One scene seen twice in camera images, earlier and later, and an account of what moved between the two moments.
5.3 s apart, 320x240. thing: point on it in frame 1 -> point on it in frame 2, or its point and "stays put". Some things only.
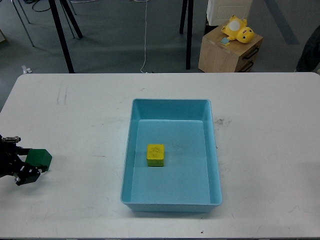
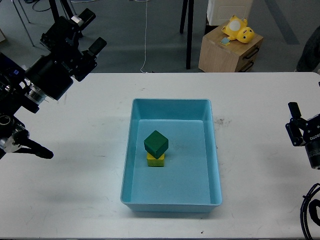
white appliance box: [219, 12] stays put
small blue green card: [225, 41] stays put
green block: [40, 158] -> [156, 144]
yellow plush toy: [237, 29] stays put
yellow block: [155, 155] stays put
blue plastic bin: [189, 181] stays put
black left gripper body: [10, 162] -> [52, 73]
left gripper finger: [26, 173] -> [87, 62]
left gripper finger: [22, 151] -> [63, 35]
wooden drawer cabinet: [236, 57] stays put
